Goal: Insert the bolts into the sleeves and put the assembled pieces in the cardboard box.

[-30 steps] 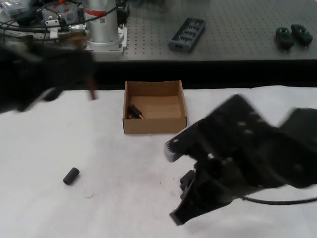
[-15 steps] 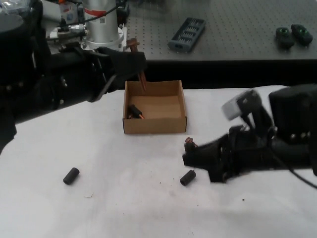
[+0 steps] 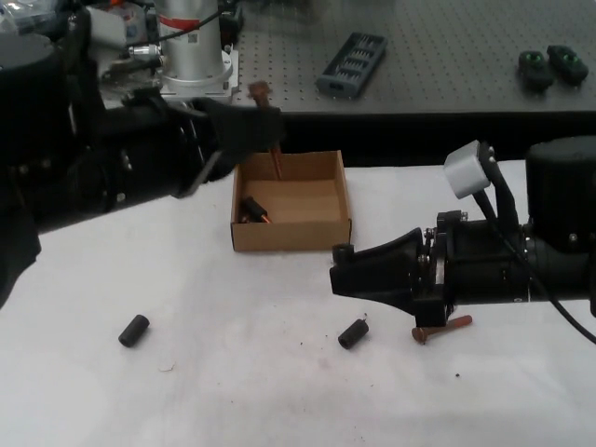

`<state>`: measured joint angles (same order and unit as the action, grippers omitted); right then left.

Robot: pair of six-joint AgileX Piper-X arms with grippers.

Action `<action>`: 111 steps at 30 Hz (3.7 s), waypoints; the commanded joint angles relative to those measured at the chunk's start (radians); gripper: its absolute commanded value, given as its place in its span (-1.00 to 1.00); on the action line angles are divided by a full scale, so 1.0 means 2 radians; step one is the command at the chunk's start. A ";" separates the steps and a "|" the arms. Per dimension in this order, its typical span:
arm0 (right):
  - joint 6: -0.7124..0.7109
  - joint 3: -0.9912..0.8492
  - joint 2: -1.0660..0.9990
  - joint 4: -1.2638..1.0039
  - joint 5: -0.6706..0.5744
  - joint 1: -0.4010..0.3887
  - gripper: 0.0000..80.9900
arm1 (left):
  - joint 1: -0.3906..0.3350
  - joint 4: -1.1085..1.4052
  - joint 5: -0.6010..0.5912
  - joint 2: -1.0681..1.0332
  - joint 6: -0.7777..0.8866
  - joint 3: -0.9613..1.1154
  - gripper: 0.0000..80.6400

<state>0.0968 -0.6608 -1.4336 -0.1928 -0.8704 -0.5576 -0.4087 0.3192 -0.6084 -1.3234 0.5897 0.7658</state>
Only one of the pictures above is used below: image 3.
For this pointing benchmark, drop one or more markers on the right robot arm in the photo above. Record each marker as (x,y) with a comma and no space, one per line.
(563,209)

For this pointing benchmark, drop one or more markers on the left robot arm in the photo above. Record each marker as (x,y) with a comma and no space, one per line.
(51,153)

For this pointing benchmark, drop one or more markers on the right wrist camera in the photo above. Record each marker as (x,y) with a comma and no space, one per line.
(465,170)

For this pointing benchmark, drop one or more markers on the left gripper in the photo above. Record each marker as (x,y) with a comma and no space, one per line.
(153,149)

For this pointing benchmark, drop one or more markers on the grey-blue bit set case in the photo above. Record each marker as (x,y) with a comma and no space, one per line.
(354,63)

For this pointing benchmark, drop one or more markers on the black sleeve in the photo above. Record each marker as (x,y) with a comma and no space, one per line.
(133,331)
(353,334)
(343,253)
(254,206)

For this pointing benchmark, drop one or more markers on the copper bolt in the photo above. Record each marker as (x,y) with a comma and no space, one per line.
(263,218)
(435,328)
(260,93)

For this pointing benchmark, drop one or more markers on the cardboard box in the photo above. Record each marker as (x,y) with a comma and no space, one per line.
(298,228)

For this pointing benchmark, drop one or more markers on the silver-white machine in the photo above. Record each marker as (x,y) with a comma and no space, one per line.
(195,46)

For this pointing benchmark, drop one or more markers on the metal bench with holes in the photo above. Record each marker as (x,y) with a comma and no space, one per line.
(442,56)

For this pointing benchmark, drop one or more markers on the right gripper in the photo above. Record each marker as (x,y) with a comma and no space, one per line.
(475,265)

